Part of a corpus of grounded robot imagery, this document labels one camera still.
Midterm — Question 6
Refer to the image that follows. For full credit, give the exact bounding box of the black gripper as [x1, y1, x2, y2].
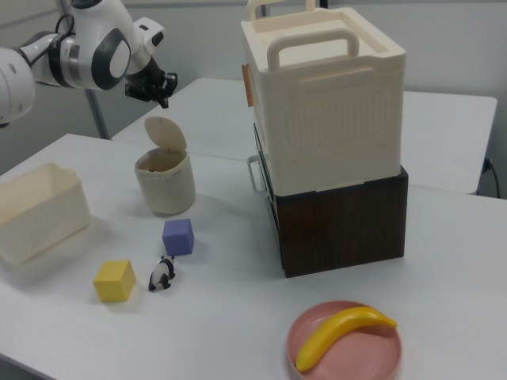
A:
[124, 59, 179, 110]

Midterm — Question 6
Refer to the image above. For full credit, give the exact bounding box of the beige trash can lid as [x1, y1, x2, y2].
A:
[143, 116, 188, 154]

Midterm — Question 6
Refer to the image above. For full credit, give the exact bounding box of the small beige trash can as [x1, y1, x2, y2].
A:
[133, 148, 197, 218]

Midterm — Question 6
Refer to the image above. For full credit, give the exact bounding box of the purple cube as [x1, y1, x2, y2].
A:
[162, 218, 196, 257]

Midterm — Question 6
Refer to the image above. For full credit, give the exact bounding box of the white open plastic bin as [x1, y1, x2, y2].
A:
[0, 161, 92, 268]

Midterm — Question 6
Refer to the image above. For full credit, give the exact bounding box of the panda figurine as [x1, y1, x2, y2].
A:
[148, 255, 177, 292]

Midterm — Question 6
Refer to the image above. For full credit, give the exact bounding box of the yellow cube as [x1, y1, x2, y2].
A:
[93, 259, 138, 304]

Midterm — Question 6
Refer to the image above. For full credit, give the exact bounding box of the dark wooden drawer box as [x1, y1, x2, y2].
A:
[252, 122, 409, 279]

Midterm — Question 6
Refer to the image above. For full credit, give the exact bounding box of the yellow banana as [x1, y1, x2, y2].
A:
[295, 306, 398, 372]

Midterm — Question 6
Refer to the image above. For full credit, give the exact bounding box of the pink plate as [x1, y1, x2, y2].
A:
[287, 299, 404, 380]

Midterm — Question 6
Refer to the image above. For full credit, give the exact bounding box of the orange wooden door handle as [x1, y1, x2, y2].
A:
[241, 62, 255, 108]

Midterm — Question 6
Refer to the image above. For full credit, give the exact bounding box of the white drawer handle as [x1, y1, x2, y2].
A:
[246, 152, 267, 194]

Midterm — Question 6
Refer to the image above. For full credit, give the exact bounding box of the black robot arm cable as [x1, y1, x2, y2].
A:
[27, 13, 77, 67]

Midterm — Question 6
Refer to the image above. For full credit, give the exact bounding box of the cream storage box with handles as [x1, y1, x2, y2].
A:
[240, 0, 407, 195]

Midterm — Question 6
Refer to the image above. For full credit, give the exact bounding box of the black power cable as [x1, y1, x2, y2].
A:
[482, 157, 502, 199]

